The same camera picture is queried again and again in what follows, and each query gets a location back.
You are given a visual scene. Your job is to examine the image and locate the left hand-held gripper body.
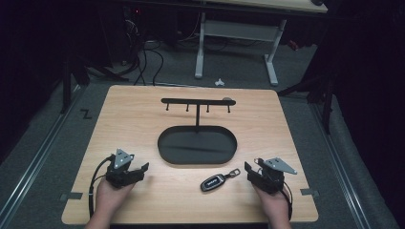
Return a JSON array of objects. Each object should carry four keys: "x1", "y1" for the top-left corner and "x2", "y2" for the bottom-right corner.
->
[{"x1": 105, "y1": 148, "x2": 143, "y2": 189}]

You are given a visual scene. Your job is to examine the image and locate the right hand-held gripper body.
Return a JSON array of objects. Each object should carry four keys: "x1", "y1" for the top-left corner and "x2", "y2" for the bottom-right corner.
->
[{"x1": 252, "y1": 156, "x2": 298, "y2": 196}]

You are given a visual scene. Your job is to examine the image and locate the black car key fob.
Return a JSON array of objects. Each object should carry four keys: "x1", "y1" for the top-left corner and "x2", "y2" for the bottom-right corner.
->
[{"x1": 200, "y1": 168, "x2": 242, "y2": 194}]

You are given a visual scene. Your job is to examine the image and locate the black key stand with tray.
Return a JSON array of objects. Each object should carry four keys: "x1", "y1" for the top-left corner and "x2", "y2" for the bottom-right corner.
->
[{"x1": 157, "y1": 96, "x2": 239, "y2": 166}]

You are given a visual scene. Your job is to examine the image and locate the person's right hand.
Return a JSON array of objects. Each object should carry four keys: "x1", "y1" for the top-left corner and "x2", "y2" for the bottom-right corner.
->
[{"x1": 252, "y1": 183, "x2": 291, "y2": 221}]

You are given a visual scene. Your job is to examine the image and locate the person's left hand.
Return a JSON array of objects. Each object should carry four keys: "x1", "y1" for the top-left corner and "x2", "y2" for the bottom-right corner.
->
[{"x1": 95, "y1": 177, "x2": 137, "y2": 218}]

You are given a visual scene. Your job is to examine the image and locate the black metal stand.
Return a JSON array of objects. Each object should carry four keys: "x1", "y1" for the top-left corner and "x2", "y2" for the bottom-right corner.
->
[
  {"x1": 59, "y1": 52, "x2": 92, "y2": 115},
  {"x1": 276, "y1": 61, "x2": 336, "y2": 135}
]

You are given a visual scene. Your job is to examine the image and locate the white-framed desk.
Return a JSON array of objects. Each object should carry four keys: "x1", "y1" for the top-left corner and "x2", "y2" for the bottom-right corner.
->
[{"x1": 193, "y1": 0, "x2": 330, "y2": 87}]

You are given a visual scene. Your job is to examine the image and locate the metal floor rail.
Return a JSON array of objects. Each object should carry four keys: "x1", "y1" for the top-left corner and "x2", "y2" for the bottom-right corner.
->
[
  {"x1": 0, "y1": 84, "x2": 84, "y2": 225},
  {"x1": 309, "y1": 100, "x2": 373, "y2": 229}
]

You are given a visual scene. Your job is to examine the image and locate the black floor cables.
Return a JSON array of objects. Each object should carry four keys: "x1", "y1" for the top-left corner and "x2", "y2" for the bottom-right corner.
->
[{"x1": 132, "y1": 39, "x2": 165, "y2": 87}]

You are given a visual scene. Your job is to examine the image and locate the dark equipment with wires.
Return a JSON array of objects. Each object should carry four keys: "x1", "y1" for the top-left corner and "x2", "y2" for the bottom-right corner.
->
[{"x1": 120, "y1": 4, "x2": 142, "y2": 66}]

